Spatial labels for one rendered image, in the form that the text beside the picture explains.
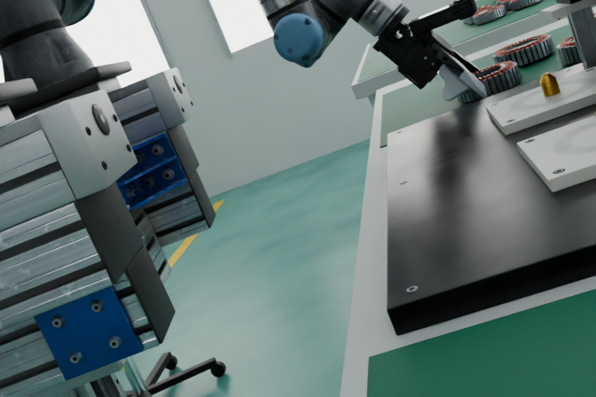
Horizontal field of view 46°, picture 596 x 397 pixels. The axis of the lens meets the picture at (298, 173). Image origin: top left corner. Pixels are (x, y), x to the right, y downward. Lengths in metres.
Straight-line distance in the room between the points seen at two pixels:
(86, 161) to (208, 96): 4.93
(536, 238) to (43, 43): 0.90
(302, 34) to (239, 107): 4.48
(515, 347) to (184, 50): 5.25
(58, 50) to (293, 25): 0.40
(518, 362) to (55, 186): 0.45
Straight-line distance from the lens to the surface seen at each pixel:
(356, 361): 0.51
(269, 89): 5.50
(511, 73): 1.22
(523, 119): 0.85
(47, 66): 1.21
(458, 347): 0.47
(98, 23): 5.82
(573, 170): 0.62
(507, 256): 0.52
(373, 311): 0.57
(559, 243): 0.52
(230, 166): 5.67
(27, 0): 1.24
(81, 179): 0.70
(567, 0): 0.90
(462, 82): 1.20
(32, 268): 0.73
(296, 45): 1.09
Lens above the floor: 0.97
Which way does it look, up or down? 11 degrees down
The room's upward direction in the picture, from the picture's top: 22 degrees counter-clockwise
